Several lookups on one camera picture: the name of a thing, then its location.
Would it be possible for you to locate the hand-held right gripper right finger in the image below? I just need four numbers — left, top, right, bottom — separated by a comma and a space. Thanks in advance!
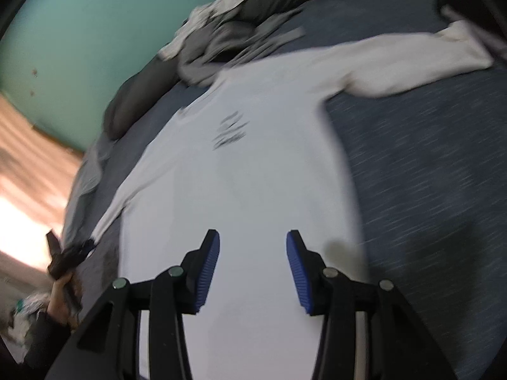
286, 230, 460, 380

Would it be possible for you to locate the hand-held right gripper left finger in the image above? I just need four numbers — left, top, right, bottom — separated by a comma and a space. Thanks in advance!
43, 229, 221, 380

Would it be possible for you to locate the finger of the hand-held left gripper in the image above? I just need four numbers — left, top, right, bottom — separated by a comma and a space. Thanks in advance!
77, 237, 98, 258

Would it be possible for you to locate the white long-sleeve shirt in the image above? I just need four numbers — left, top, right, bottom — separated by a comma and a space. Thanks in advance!
91, 20, 496, 380

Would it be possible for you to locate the person's left forearm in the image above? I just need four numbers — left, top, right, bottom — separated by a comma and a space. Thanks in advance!
18, 309, 80, 367

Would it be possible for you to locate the person's left hand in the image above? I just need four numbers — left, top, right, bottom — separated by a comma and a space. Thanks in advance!
47, 269, 82, 327

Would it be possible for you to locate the white bag with green print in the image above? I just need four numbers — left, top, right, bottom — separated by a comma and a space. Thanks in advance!
6, 291, 50, 343

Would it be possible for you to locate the light grey duvet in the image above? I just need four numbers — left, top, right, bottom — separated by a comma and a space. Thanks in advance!
61, 138, 115, 246

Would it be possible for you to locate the pink curtain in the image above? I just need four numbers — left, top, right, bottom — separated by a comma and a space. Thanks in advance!
0, 95, 86, 282

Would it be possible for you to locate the dark grey long pillow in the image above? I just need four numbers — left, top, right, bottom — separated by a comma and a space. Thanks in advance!
105, 0, 397, 141

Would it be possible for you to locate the white shirt with black trim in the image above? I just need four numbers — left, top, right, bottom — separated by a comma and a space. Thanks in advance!
158, 0, 248, 62

